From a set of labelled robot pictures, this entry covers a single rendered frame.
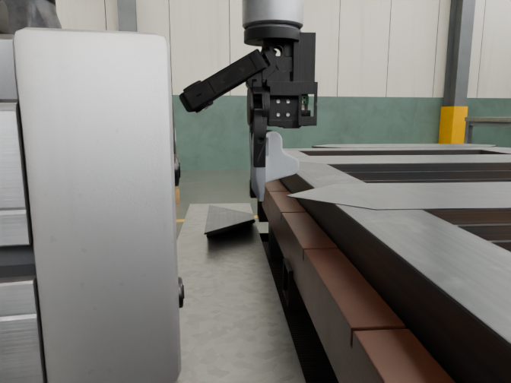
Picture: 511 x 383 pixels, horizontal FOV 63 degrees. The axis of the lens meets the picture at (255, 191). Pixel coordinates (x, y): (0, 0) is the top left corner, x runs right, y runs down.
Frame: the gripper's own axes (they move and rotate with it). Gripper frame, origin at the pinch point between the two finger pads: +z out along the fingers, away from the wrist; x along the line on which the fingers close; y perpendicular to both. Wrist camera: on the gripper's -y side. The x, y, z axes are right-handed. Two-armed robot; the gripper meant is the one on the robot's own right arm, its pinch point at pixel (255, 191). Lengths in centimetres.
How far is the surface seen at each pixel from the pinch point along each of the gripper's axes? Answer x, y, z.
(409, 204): -6.9, 17.8, 0.5
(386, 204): -6.7, 15.1, 0.5
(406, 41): 750, 343, -145
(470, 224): -9.6, 23.9, 2.4
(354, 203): -6.1, 11.4, 0.5
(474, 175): 34, 51, 3
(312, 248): -9.2, 5.7, 5.0
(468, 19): 727, 447, -181
